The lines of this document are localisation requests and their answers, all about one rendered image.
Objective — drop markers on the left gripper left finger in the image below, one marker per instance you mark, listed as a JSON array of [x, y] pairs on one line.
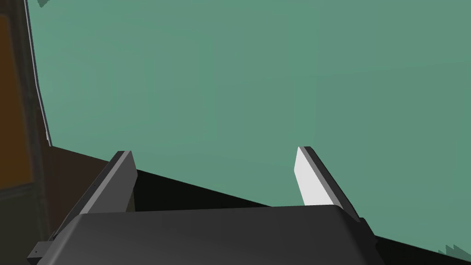
[[110, 184]]

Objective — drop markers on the brown wooden door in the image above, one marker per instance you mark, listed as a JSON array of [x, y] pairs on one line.
[[14, 110]]

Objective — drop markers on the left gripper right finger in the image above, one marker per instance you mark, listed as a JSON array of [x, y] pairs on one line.
[[316, 184]]

